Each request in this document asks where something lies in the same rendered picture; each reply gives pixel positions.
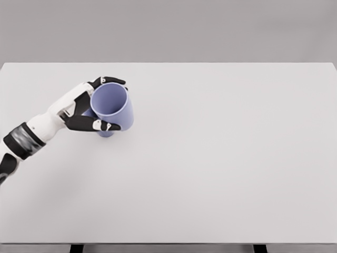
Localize purple cup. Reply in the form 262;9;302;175
90;82;134;131
83;108;116;138

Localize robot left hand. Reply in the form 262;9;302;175
48;76;127;132

